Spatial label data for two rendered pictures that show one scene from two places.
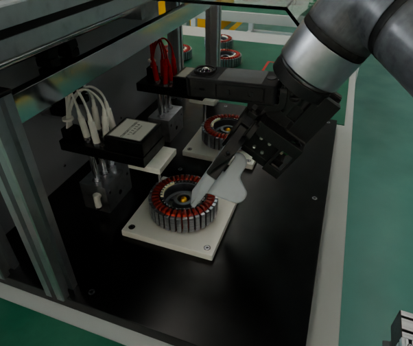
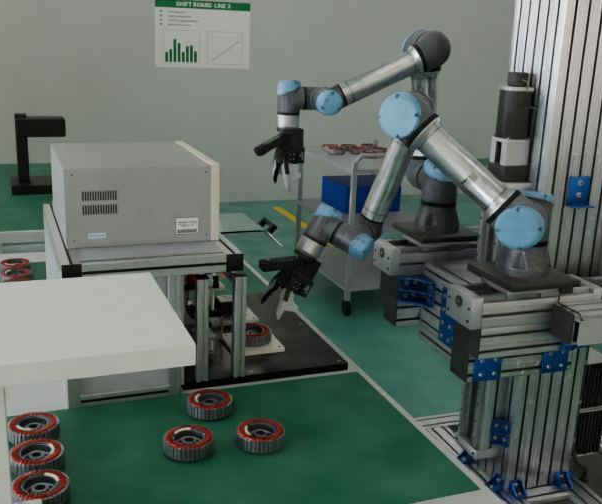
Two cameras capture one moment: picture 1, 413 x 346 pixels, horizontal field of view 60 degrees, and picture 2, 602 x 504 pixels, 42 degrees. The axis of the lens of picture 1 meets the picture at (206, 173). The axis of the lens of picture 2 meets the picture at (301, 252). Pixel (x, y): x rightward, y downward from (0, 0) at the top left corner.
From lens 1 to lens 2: 1.89 m
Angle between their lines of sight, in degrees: 42
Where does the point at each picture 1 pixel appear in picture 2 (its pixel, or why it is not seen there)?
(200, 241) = (274, 345)
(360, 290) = not seen: hidden behind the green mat
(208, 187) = (285, 306)
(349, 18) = (322, 234)
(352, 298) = not seen: hidden behind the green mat
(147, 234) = (248, 350)
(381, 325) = not seen: hidden behind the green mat
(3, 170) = (238, 304)
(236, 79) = (283, 261)
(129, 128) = (224, 298)
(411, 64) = (345, 243)
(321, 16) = (312, 234)
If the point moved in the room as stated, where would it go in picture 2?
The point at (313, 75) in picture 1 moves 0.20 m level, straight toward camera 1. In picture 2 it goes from (314, 252) to (346, 272)
